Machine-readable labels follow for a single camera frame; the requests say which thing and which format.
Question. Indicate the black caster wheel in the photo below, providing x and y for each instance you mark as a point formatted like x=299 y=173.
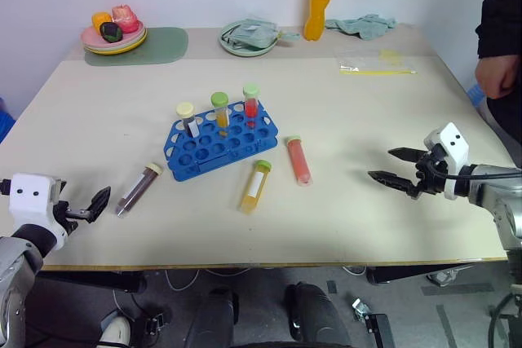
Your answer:
x=373 y=317

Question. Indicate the yellow tube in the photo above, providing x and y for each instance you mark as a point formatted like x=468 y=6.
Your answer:
x=253 y=189

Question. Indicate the pink plate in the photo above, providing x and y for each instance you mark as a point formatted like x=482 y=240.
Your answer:
x=91 y=38

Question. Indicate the white-cap tube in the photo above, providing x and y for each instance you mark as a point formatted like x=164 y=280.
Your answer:
x=188 y=117

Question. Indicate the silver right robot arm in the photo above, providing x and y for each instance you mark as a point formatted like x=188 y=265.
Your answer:
x=495 y=197

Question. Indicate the black table frame bar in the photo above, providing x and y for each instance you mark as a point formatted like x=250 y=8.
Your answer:
x=424 y=272

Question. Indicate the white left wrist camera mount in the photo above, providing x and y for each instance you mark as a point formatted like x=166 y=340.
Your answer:
x=30 y=197

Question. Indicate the black green toy food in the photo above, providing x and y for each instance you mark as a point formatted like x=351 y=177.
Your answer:
x=111 y=32

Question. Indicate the yellow plate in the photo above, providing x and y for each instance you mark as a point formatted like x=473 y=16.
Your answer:
x=118 y=49

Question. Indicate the clear yellow zip bag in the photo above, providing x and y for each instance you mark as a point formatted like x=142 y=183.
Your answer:
x=379 y=64

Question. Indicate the cream cap dark brown tube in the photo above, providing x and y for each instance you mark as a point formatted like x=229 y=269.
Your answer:
x=136 y=191

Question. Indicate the orange tube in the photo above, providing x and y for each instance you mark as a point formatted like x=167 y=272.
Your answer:
x=221 y=113

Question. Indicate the blue white packet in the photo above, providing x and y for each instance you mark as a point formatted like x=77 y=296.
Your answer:
x=476 y=94

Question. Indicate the white rounded object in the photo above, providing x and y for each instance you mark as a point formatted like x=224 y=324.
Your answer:
x=116 y=331

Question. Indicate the teal cloth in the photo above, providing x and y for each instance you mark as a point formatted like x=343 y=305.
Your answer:
x=363 y=26

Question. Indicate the bystander bare hand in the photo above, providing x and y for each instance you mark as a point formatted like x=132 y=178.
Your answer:
x=495 y=77

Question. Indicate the orange toy food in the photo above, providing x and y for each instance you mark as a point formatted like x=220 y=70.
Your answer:
x=101 y=20

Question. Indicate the blue object beside table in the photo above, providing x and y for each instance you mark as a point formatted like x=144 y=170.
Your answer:
x=5 y=120

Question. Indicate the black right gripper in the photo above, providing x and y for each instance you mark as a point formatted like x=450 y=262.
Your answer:
x=430 y=179

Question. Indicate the pink toy food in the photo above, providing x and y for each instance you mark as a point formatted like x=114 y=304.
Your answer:
x=125 y=20

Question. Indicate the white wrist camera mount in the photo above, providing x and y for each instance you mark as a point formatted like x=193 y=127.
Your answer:
x=452 y=144
x=30 y=197

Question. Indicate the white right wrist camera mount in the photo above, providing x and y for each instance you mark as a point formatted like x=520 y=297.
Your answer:
x=452 y=144

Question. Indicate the bystander black clothing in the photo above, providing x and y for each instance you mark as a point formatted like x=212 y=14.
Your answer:
x=503 y=5

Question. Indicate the green table mat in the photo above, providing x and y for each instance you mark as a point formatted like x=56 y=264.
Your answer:
x=163 y=46

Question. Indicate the pale green plate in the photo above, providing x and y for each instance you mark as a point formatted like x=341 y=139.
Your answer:
x=244 y=50

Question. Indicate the teal fabric pouch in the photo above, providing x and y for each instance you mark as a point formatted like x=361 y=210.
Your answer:
x=255 y=34

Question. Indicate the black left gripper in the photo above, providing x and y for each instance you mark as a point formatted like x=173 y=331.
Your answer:
x=65 y=219

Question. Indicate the blue test tube rack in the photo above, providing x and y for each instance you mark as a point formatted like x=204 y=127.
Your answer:
x=222 y=152

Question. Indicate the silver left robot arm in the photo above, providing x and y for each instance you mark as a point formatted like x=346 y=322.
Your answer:
x=14 y=274

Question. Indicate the dark rounded shape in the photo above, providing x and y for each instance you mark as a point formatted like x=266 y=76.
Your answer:
x=316 y=315
x=212 y=319

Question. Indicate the pale green cap red tube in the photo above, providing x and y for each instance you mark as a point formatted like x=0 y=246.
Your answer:
x=251 y=105

